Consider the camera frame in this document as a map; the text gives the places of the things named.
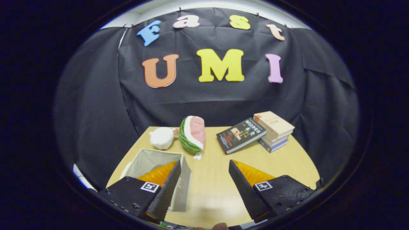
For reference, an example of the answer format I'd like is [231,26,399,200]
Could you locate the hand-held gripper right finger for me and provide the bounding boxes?
[228,159,317,223]

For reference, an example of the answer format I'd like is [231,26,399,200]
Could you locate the black backdrop cloth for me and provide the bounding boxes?
[54,7,360,192]

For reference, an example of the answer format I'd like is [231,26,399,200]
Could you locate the cream fabric storage box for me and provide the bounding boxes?
[120,148,192,212]

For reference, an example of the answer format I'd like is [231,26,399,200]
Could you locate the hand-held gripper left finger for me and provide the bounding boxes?
[98,160,182,224]

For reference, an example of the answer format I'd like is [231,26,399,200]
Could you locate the blue cover book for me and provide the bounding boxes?
[257,138,288,153]

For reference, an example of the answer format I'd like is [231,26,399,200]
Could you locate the watermelon slice plush toy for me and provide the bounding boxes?
[178,115,206,160]

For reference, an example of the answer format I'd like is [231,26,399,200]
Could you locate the white plush toy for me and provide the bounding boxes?
[149,127,179,150]

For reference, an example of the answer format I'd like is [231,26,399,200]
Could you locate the tan cover book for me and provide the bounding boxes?
[253,111,295,139]

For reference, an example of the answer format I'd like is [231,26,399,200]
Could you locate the black cover book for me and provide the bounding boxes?
[216,117,267,155]

